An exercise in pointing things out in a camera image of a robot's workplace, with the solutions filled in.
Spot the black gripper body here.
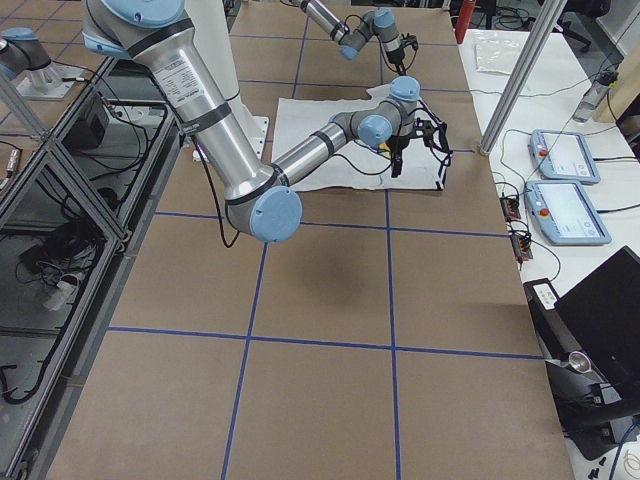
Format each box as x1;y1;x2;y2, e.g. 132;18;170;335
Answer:
389;118;450;159
382;33;419;75

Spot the grey t-shirt with cartoon print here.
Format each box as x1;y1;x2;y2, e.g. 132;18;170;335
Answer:
272;77;452;192

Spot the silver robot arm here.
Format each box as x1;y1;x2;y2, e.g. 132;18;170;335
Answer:
83;1;452;243
288;1;419;76

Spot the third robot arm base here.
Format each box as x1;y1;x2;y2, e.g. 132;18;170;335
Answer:
1;27;86;101

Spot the red cylinder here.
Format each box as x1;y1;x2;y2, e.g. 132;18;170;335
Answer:
454;0;476;45

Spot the clear plastic bag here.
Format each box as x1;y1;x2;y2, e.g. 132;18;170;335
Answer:
475;39;524;75

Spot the orange circuit board far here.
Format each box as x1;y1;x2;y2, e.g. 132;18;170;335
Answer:
499;196;522;222

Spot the orange circuit board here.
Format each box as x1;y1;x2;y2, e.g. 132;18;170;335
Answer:
509;230;533;264
499;196;522;222

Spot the blue teach pendant far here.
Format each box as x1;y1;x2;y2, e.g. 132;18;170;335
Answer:
528;129;601;185

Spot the blue teach pendant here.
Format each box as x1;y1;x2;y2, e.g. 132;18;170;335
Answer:
524;180;612;246
528;129;601;185

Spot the orange circuit board near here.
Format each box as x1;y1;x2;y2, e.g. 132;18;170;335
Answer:
509;230;533;264

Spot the blue teach pendant near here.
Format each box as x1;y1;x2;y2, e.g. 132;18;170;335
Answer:
524;180;612;246

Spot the black monitor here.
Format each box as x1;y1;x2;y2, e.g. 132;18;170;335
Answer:
555;246;639;397

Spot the aluminium frame post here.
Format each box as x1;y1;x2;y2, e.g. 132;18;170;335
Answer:
479;0;567;157

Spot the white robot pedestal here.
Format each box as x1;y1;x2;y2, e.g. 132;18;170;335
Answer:
185;0;269;159

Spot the aluminium frame rail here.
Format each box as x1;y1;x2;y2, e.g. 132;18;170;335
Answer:
1;59;179;479

